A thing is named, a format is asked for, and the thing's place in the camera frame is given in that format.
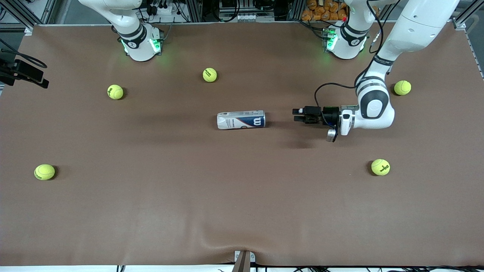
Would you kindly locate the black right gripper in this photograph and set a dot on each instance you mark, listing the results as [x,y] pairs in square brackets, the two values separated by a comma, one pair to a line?
[23,71]

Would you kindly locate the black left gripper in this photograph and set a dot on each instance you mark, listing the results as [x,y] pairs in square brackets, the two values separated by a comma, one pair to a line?
[328,115]

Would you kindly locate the white power strip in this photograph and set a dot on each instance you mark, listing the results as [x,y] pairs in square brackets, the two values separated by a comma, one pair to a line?
[164,9]

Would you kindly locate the white connector strip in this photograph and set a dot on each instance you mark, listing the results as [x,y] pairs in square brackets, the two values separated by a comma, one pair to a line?
[245,17]

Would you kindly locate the pile of orange objects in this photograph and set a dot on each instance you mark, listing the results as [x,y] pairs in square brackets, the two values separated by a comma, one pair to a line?
[321,11]

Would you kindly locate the metal table corner bracket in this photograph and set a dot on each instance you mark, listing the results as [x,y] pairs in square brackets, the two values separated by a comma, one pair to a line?
[28,31]
[460,26]

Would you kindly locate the clear tennis ball can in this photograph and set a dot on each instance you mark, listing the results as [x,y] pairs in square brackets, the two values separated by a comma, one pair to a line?
[234,120]

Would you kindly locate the metal clamp bracket with post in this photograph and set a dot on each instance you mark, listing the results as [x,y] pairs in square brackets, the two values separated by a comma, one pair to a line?
[242,262]

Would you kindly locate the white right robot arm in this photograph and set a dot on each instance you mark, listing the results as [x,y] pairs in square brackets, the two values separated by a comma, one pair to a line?
[141,41]

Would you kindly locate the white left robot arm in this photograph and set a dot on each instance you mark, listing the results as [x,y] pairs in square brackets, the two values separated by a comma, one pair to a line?
[416,26]

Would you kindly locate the yellow tennis ball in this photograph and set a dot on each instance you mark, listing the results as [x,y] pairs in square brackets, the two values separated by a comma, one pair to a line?
[115,91]
[44,172]
[380,167]
[210,74]
[403,87]

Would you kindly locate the brown table cloth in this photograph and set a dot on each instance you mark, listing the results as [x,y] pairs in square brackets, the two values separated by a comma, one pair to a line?
[242,196]

